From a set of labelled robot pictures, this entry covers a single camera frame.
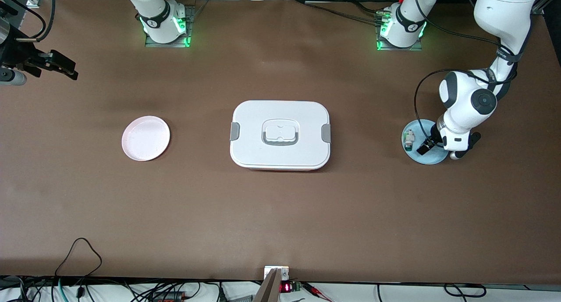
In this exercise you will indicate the white metal bracket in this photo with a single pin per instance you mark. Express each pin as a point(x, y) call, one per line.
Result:
point(285, 273)

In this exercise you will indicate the aluminium profile bar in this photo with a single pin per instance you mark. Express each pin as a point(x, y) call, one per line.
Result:
point(269, 289)

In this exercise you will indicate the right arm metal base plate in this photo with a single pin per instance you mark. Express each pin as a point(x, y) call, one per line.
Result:
point(190, 17)

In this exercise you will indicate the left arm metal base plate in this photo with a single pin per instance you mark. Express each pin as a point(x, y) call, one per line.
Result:
point(416, 47)

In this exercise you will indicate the light blue round plate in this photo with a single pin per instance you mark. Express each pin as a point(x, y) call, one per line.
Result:
point(420, 129)

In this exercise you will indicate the white lidded container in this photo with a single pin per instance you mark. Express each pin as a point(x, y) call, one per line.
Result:
point(280, 135)

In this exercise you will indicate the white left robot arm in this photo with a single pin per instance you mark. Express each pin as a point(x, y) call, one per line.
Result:
point(504, 12)

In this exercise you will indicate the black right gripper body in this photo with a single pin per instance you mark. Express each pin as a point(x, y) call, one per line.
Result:
point(17, 55)

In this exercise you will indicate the pink round plate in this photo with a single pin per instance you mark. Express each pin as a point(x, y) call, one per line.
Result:
point(146, 138)

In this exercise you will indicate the red digit display board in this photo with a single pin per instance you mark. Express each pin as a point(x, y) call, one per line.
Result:
point(285, 287)

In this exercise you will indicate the orange connector block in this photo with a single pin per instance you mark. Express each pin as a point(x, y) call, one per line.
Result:
point(168, 298)

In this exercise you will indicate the red clip lead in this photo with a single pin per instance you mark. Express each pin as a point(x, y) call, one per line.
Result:
point(317, 292)

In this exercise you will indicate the black and orange switch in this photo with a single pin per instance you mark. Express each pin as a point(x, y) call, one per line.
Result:
point(423, 149)

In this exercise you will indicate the white and green switch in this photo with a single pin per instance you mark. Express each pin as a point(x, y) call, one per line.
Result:
point(409, 140)

